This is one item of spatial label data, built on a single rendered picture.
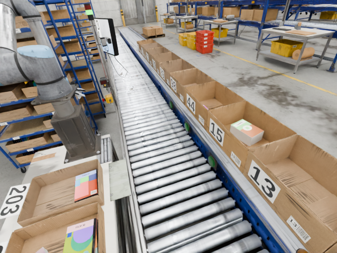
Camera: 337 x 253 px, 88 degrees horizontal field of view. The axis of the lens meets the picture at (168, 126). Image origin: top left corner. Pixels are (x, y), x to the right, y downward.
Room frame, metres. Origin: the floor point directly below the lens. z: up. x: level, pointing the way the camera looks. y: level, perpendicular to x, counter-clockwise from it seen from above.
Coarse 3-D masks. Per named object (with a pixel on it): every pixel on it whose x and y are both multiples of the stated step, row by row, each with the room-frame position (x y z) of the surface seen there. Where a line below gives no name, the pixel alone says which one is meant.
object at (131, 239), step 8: (112, 144) 1.16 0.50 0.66; (112, 152) 1.03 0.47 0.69; (112, 160) 0.92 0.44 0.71; (120, 200) 0.76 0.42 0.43; (128, 200) 0.92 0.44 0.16; (120, 208) 0.69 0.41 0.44; (128, 208) 0.84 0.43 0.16; (120, 216) 0.63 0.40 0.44; (128, 216) 0.77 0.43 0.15; (120, 224) 0.58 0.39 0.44; (128, 224) 0.70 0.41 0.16; (128, 232) 0.64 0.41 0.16; (128, 240) 0.48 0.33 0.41; (128, 248) 0.43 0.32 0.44
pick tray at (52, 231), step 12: (96, 204) 0.50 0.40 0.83; (60, 216) 0.45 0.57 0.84; (72, 216) 0.46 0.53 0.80; (84, 216) 0.48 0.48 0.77; (96, 216) 0.48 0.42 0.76; (24, 228) 0.41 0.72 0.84; (36, 228) 0.42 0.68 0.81; (48, 228) 0.43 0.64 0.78; (60, 228) 0.43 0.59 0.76; (12, 240) 0.37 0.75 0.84; (24, 240) 0.39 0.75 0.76; (36, 240) 0.39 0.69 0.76; (48, 240) 0.38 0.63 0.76; (60, 240) 0.38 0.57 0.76; (12, 252) 0.33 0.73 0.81; (24, 252) 0.34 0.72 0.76; (48, 252) 0.33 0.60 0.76; (60, 252) 0.33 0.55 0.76
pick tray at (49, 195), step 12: (72, 168) 0.76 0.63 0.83; (84, 168) 0.78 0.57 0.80; (96, 168) 0.80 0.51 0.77; (36, 180) 0.70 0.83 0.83; (48, 180) 0.72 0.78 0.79; (60, 180) 0.74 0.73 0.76; (72, 180) 0.73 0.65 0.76; (36, 192) 0.65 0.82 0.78; (48, 192) 0.66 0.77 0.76; (60, 192) 0.65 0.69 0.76; (72, 192) 0.64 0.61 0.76; (24, 204) 0.54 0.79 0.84; (36, 204) 0.58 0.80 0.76; (48, 204) 0.57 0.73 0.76; (60, 204) 0.57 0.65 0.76; (72, 204) 0.50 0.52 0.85; (84, 204) 0.52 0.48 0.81; (24, 216) 0.48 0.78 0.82; (36, 216) 0.46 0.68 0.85; (48, 216) 0.47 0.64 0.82
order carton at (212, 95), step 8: (192, 88) 1.33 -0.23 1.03; (200, 88) 1.35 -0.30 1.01; (208, 88) 1.37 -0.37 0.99; (216, 88) 1.37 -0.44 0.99; (224, 88) 1.26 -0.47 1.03; (192, 96) 1.16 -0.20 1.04; (200, 96) 1.35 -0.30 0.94; (208, 96) 1.37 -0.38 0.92; (216, 96) 1.36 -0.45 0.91; (224, 96) 1.25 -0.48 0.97; (232, 96) 1.15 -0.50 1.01; (240, 96) 1.07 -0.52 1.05; (200, 104) 1.03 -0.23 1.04; (208, 104) 1.28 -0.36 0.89; (216, 104) 1.26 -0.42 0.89; (224, 104) 1.23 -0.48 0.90; (192, 112) 1.16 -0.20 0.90; (200, 112) 1.03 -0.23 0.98
